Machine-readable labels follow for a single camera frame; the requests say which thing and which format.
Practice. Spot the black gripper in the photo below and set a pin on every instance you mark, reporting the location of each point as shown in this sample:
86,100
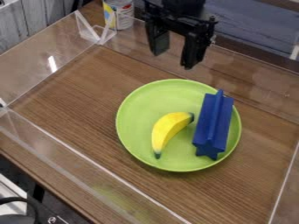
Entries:
185,18

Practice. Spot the yellow toy banana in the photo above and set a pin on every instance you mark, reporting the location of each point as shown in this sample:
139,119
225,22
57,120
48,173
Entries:
165,128

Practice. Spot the green round plate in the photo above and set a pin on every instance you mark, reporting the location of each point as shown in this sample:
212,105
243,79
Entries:
145,105

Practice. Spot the blue star-shaped block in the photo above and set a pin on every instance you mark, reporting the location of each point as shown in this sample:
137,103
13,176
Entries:
212,127

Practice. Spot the clear acrylic corner bracket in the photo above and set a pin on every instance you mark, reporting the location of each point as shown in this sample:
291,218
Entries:
94,33

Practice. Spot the clear acrylic enclosure wall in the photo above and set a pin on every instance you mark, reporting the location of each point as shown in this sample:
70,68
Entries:
62,86

